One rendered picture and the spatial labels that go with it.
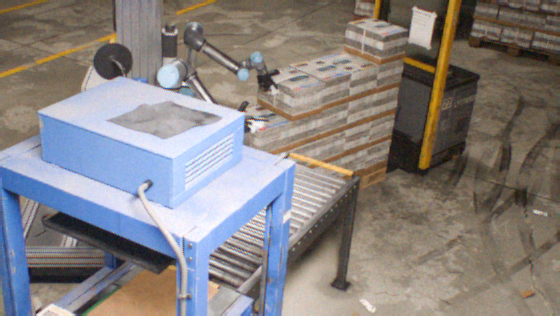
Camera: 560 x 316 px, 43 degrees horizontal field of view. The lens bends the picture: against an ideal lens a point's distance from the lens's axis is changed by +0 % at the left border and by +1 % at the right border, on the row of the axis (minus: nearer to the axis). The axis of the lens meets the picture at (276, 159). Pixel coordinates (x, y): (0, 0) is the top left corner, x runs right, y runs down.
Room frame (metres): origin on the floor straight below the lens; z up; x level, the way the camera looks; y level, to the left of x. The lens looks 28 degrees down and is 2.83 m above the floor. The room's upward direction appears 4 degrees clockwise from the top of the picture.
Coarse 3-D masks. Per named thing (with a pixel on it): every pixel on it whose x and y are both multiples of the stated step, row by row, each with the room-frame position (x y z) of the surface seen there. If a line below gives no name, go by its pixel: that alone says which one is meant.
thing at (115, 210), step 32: (32, 160) 2.29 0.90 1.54; (256, 160) 2.43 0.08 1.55; (32, 192) 2.17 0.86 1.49; (64, 192) 2.09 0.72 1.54; (96, 192) 2.09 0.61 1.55; (128, 192) 2.12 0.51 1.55; (224, 192) 2.17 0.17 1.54; (256, 192) 2.18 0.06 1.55; (96, 224) 2.03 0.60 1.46; (128, 224) 1.97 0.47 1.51; (192, 224) 1.94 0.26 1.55; (224, 224) 1.99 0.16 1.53
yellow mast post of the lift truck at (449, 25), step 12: (456, 0) 5.26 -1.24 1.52; (456, 12) 5.28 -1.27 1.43; (444, 24) 5.31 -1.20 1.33; (444, 36) 5.28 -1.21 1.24; (444, 48) 5.26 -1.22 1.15; (444, 60) 5.26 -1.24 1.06; (444, 72) 5.28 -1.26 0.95; (432, 84) 5.31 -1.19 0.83; (444, 84) 5.30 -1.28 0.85; (432, 96) 5.28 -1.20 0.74; (432, 108) 5.26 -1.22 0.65; (432, 120) 5.26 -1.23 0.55; (432, 132) 5.28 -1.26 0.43; (432, 144) 5.30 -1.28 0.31; (420, 156) 5.29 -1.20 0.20
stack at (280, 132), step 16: (368, 96) 4.97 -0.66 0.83; (256, 112) 4.51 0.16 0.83; (272, 112) 4.53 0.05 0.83; (336, 112) 4.73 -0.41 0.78; (352, 112) 4.85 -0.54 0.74; (368, 112) 4.98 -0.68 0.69; (256, 128) 4.25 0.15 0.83; (272, 128) 4.28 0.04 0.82; (288, 128) 4.39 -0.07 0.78; (304, 128) 4.51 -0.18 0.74; (320, 128) 4.62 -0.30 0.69; (336, 128) 4.74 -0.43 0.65; (352, 128) 4.87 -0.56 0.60; (368, 128) 5.00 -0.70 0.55; (256, 144) 4.23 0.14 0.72; (272, 144) 4.29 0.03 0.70; (288, 144) 4.40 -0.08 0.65; (320, 144) 4.63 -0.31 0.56; (336, 144) 4.74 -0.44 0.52; (352, 144) 4.88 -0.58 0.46; (320, 160) 4.65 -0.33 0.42; (336, 160) 4.77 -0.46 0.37; (352, 160) 4.90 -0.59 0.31; (336, 176) 4.79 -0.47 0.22
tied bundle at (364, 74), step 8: (328, 56) 5.14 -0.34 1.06; (336, 56) 5.15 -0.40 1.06; (344, 56) 5.17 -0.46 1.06; (352, 56) 5.19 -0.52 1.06; (336, 64) 4.98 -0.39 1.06; (344, 64) 4.99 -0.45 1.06; (352, 64) 5.00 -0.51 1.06; (360, 64) 5.02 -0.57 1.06; (368, 64) 5.03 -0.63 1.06; (352, 72) 4.84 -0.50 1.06; (360, 72) 4.87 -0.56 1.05; (368, 72) 4.93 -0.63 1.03; (376, 72) 5.00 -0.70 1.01; (352, 80) 4.82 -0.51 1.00; (360, 80) 4.88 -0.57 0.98; (368, 80) 4.95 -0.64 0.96; (376, 80) 5.00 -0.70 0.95; (352, 88) 4.82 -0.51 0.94; (360, 88) 4.88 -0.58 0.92; (368, 88) 4.95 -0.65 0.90
